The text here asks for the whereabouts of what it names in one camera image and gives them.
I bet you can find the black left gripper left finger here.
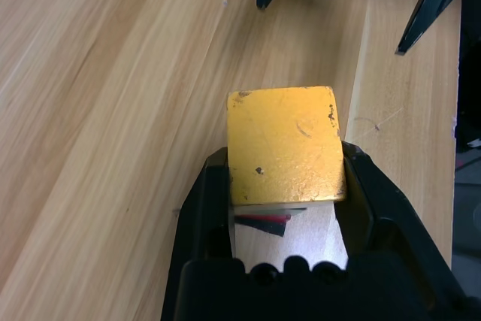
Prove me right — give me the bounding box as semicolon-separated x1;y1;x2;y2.
161;147;237;321

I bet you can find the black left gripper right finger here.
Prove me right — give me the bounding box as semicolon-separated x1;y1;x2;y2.
333;140;470;321

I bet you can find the black square pad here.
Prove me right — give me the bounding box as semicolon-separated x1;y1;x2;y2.
243;220;289;240

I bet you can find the yellow wooden block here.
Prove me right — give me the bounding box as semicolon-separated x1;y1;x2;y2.
226;86;347;207

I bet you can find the red wooden block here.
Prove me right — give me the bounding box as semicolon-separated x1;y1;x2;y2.
235;213;292;223

